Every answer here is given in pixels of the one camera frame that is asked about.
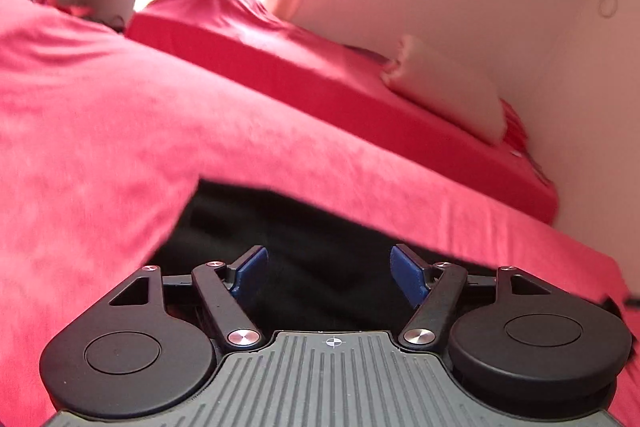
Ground red terry blanket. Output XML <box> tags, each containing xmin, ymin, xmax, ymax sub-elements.
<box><xmin>0</xmin><ymin>0</ymin><xmax>633</xmax><ymax>427</ymax></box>

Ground beige pillow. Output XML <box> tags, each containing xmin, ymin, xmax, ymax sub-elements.
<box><xmin>382</xmin><ymin>34</ymin><xmax>506</xmax><ymax>145</ymax></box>

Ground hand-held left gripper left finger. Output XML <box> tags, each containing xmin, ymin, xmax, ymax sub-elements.
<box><xmin>107</xmin><ymin>245</ymin><xmax>268</xmax><ymax>351</ymax></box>

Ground stack of folded red blankets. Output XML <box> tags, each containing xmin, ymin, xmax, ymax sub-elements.
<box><xmin>497</xmin><ymin>99</ymin><xmax>532</xmax><ymax>158</ymax></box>

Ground black pants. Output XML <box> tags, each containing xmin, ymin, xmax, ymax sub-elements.
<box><xmin>155</xmin><ymin>178</ymin><xmax>501</xmax><ymax>340</ymax></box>

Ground red bed sheet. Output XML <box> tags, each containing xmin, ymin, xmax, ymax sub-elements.
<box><xmin>125</xmin><ymin>0</ymin><xmax>558</xmax><ymax>225</ymax></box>

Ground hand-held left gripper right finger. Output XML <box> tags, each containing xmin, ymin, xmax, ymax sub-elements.
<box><xmin>390</xmin><ymin>243</ymin><xmax>556</xmax><ymax>353</ymax></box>

